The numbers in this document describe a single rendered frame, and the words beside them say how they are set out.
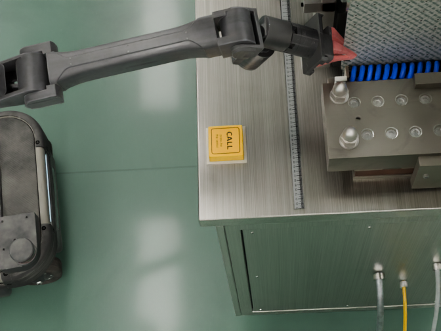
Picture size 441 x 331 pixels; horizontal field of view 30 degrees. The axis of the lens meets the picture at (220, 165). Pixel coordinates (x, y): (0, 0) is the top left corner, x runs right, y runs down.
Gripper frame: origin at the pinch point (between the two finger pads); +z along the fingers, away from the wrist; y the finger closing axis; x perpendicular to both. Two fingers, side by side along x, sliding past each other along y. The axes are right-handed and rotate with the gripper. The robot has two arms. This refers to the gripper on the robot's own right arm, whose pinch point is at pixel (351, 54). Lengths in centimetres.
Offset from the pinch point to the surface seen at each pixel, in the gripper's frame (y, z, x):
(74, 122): -45, -16, -132
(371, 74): 3.2, 4.6, -0.3
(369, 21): 0.3, -3.6, 10.8
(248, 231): 25.6, -5.8, -32.8
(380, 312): 34, 41, -52
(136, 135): -39, 3, -122
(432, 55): 0.3, 14.4, 6.3
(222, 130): 7.6, -15.1, -25.2
